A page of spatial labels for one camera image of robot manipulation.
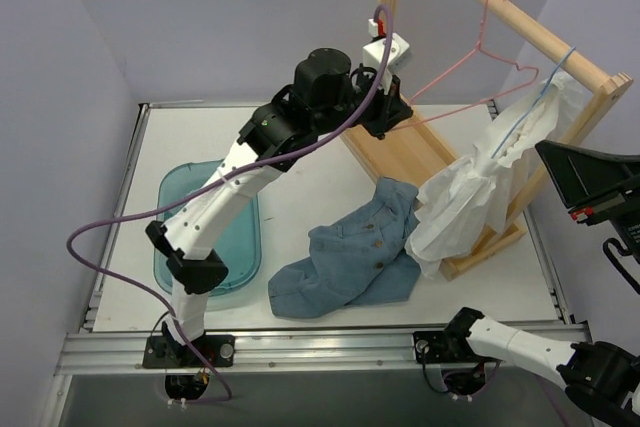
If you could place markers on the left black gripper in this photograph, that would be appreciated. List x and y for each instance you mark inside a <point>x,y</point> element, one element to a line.
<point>388,110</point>

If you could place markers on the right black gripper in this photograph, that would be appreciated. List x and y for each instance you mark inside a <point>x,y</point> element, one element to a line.
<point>601,205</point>

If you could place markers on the blue denim skirt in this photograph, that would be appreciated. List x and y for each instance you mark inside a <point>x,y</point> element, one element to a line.
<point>359,260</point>

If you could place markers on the pink wire hanger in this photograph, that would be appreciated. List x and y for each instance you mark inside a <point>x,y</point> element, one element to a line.
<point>478,50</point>

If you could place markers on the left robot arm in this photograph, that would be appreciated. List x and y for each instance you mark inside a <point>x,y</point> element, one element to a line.
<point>326,90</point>

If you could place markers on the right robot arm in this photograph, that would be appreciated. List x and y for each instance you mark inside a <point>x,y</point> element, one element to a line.
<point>599,378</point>

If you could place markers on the wooden clothes rack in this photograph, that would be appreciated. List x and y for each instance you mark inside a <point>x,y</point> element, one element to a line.
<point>416,152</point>

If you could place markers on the white garment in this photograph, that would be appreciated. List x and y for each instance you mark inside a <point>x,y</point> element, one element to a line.
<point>475,191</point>

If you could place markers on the teal plastic tray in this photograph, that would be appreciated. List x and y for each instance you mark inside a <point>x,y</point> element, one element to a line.
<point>239,246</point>

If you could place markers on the blue wire hanger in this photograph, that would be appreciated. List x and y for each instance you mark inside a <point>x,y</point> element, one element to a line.
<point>534,103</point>

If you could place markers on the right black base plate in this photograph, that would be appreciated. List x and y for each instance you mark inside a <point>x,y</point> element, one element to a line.
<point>438,347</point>

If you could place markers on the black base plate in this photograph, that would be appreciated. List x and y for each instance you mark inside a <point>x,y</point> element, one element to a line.
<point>163,353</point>
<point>438,347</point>

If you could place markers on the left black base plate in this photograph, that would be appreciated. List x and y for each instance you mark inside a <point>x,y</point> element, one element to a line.
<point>163,353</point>

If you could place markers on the aluminium front rail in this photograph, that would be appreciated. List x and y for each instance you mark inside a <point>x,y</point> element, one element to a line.
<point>289,350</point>

